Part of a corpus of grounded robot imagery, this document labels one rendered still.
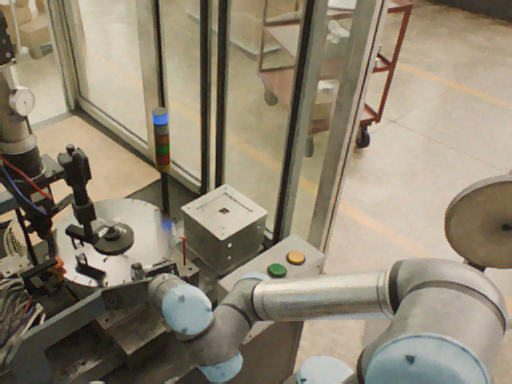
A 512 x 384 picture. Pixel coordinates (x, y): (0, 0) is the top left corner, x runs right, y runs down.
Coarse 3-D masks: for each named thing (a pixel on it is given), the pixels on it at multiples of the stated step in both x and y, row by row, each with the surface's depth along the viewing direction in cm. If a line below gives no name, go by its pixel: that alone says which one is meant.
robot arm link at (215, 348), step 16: (224, 320) 88; (240, 320) 89; (208, 336) 84; (224, 336) 86; (240, 336) 88; (192, 352) 85; (208, 352) 84; (224, 352) 85; (240, 352) 89; (208, 368) 85; (224, 368) 85; (240, 368) 87
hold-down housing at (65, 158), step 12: (72, 144) 102; (60, 156) 102; (84, 156) 102; (72, 168) 102; (84, 168) 103; (72, 180) 104; (72, 192) 109; (84, 192) 108; (72, 204) 111; (84, 204) 110; (84, 216) 112
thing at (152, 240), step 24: (72, 216) 135; (96, 216) 134; (144, 216) 134; (168, 216) 134; (144, 240) 127; (168, 240) 127; (72, 264) 121; (96, 264) 121; (120, 264) 121; (144, 264) 121
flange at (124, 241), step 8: (120, 224) 131; (96, 232) 128; (128, 232) 128; (104, 240) 126; (112, 240) 125; (120, 240) 126; (128, 240) 126; (96, 248) 125; (104, 248) 124; (112, 248) 124; (120, 248) 124
